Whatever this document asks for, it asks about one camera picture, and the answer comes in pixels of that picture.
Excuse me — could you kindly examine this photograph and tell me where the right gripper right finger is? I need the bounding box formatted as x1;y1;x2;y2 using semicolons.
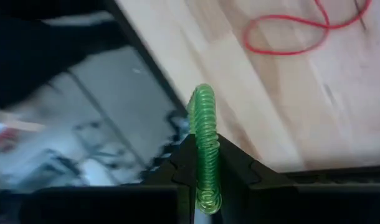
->
217;133;380;224

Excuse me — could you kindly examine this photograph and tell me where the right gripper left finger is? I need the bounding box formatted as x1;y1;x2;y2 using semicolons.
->
0;133;199;224

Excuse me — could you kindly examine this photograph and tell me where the green spiral coil wristband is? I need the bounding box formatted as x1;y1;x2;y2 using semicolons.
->
186;83;224;216

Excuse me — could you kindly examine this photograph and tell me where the red rubber band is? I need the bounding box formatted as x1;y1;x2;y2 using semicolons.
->
242;0;373;57

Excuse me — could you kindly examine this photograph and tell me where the black aluminium table frame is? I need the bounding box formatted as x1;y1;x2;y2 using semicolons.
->
104;0;189;118

